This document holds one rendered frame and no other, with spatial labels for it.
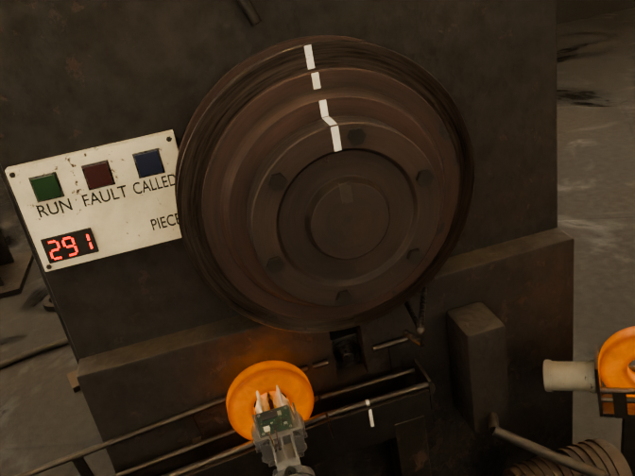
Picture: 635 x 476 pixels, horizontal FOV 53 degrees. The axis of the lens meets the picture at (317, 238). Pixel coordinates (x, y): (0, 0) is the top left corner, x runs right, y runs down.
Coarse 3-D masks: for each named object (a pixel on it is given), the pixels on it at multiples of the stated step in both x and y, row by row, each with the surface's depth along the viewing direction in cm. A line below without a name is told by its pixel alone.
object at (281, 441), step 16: (256, 416) 103; (272, 416) 102; (288, 416) 103; (256, 432) 101; (272, 432) 101; (288, 432) 100; (272, 448) 100; (288, 448) 101; (304, 448) 104; (272, 464) 104; (288, 464) 96
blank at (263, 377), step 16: (256, 368) 112; (272, 368) 112; (288, 368) 113; (240, 384) 111; (256, 384) 112; (272, 384) 113; (288, 384) 113; (304, 384) 114; (240, 400) 112; (288, 400) 116; (304, 400) 115; (240, 416) 113; (304, 416) 117; (240, 432) 115
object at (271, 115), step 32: (256, 96) 89; (288, 96) 89; (320, 96) 88; (352, 96) 89; (384, 96) 91; (416, 96) 93; (256, 128) 88; (288, 128) 88; (416, 128) 93; (224, 160) 90; (256, 160) 89; (448, 160) 98; (224, 192) 91; (448, 192) 101; (224, 224) 93; (448, 224) 103; (224, 256) 96; (256, 256) 95; (256, 288) 99
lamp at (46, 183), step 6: (36, 180) 99; (42, 180) 99; (48, 180) 99; (54, 180) 100; (36, 186) 99; (42, 186) 99; (48, 186) 100; (54, 186) 100; (36, 192) 100; (42, 192) 100; (48, 192) 100; (54, 192) 100; (60, 192) 101; (42, 198) 100
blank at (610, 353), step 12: (612, 336) 114; (624, 336) 111; (612, 348) 112; (624, 348) 111; (600, 360) 114; (612, 360) 113; (624, 360) 112; (600, 372) 115; (612, 372) 114; (624, 372) 113; (612, 384) 115; (624, 384) 115
